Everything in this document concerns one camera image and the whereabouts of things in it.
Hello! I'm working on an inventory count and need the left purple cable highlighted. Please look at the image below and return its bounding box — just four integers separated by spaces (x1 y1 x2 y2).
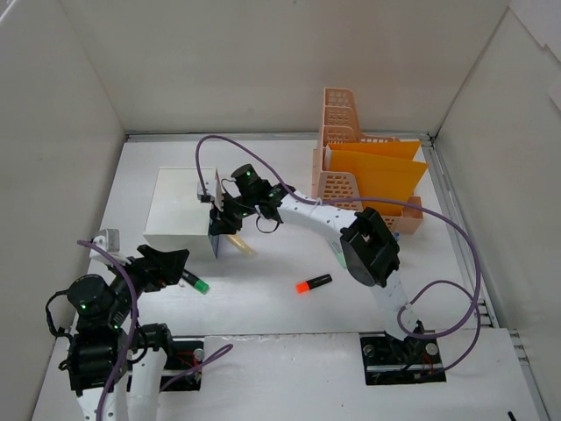
77 239 233 421

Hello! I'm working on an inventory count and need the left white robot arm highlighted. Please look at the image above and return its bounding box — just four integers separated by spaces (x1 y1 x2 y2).
46 241 189 420

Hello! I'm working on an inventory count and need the pink desk organizer rack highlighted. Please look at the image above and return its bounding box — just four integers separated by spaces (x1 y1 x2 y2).
311 87 425 236

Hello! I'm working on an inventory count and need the black orange highlighter marker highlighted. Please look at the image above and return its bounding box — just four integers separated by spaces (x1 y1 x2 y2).
295 274 332 295

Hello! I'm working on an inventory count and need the orange folder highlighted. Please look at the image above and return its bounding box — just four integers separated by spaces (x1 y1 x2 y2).
326 140 428 202

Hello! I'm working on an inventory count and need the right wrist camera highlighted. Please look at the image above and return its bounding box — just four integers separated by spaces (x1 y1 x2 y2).
197 168 224 211

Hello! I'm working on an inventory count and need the pale green highlighter pen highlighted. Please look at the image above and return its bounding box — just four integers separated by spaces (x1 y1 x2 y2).
334 247 347 268

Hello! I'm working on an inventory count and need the yellow highlighter pen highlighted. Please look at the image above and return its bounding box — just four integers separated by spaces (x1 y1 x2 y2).
226 234 256 257

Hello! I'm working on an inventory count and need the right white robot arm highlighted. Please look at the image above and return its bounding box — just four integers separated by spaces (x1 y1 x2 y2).
197 164 420 361

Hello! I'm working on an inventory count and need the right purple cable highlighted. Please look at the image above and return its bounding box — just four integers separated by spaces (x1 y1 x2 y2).
195 134 482 374

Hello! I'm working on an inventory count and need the purple cable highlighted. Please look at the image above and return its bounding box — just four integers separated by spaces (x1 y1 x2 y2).
195 134 482 374
77 239 233 421

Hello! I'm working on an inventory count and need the blue drawer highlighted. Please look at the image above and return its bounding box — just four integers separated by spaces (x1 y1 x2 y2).
209 234 220 259

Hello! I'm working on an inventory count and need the white mini drawer cabinet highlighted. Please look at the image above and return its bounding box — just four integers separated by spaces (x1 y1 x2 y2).
143 168 216 261

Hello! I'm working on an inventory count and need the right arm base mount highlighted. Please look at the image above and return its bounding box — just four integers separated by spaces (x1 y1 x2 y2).
360 334 446 386

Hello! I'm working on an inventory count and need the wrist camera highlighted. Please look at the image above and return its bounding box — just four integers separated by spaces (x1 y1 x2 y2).
197 168 224 211
89 228 131 267

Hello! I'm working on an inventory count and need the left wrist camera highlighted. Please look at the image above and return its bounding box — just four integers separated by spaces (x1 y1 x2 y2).
89 228 131 267

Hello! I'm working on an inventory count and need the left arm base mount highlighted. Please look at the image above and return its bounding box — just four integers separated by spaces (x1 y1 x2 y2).
160 337 205 392

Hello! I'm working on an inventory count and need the black green highlighter marker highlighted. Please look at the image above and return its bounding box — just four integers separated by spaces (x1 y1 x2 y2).
182 270 209 295

